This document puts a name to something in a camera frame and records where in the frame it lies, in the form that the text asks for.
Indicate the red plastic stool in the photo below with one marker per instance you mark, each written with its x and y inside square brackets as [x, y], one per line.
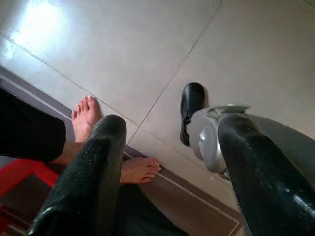
[24, 169]

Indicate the black trouser leg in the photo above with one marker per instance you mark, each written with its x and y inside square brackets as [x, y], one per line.
[24, 127]
[147, 216]

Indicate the black robot foot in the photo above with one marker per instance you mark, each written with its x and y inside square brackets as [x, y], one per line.
[193, 98]

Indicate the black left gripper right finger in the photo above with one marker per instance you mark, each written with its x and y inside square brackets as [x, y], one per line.
[265, 186]

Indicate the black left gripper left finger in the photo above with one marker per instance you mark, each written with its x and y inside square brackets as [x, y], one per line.
[81, 184]

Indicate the bare human foot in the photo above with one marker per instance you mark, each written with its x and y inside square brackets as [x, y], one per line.
[140, 169]
[86, 115]

